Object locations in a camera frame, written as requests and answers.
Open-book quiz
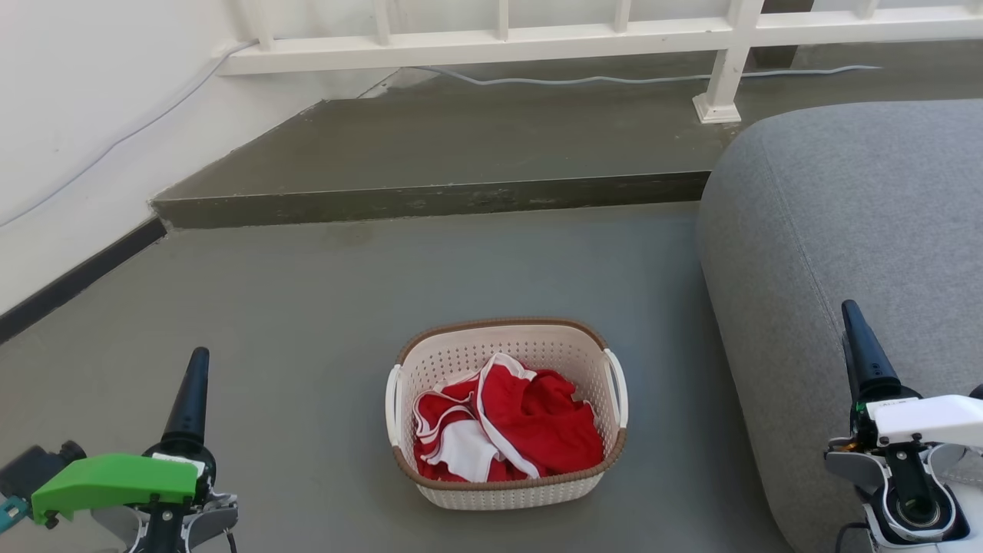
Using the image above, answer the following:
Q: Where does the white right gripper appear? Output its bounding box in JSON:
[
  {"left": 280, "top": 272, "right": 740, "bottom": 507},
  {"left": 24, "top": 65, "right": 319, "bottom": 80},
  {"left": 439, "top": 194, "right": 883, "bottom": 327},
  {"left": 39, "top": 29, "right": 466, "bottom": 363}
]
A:
[{"left": 825, "top": 300, "right": 983, "bottom": 493}]

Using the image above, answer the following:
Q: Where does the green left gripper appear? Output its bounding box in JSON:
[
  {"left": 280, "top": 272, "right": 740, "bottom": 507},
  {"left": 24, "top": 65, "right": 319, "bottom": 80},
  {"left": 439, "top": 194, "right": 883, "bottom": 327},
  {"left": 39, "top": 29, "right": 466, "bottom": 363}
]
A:
[{"left": 31, "top": 347, "right": 239, "bottom": 553}]

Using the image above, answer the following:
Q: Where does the white laundry basket brown rim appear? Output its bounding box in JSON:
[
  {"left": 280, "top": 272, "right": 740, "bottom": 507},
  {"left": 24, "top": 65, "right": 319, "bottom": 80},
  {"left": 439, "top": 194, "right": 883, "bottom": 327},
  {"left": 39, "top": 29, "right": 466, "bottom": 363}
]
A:
[{"left": 386, "top": 317, "right": 629, "bottom": 512}]

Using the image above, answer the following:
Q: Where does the grey fabric sofa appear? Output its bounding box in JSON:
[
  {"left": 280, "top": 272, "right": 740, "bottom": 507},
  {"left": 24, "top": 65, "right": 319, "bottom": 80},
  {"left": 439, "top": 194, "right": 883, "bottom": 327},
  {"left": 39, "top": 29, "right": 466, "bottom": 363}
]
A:
[{"left": 697, "top": 99, "right": 983, "bottom": 553}]

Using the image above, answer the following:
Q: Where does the black baseboard strip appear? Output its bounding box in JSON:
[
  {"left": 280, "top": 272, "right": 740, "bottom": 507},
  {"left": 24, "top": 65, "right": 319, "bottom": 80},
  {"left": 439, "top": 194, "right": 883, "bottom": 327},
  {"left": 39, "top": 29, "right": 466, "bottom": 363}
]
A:
[{"left": 0, "top": 217, "right": 168, "bottom": 345}]

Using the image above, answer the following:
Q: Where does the red and white clothing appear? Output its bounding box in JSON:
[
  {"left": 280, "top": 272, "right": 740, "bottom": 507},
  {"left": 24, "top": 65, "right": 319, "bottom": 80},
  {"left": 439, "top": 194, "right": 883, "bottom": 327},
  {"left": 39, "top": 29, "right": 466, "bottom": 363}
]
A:
[{"left": 412, "top": 353, "right": 605, "bottom": 484}]

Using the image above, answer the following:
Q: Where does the dark raised concrete step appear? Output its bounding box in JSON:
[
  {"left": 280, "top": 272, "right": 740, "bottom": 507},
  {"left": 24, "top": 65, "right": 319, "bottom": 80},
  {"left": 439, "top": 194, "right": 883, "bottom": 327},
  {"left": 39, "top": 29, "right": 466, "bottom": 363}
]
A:
[{"left": 151, "top": 42, "right": 983, "bottom": 230}]

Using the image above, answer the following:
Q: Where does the white wooden railing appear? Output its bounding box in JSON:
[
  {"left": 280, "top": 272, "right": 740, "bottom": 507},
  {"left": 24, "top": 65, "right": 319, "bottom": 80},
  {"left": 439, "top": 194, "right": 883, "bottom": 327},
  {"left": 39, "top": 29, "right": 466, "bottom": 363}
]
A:
[{"left": 217, "top": 0, "right": 983, "bottom": 125}]

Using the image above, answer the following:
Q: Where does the grey cable on wall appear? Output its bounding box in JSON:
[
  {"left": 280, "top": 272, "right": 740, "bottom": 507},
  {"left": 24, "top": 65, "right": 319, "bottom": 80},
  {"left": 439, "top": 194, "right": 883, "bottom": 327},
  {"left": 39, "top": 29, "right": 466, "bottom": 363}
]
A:
[{"left": 0, "top": 40, "right": 259, "bottom": 229}]

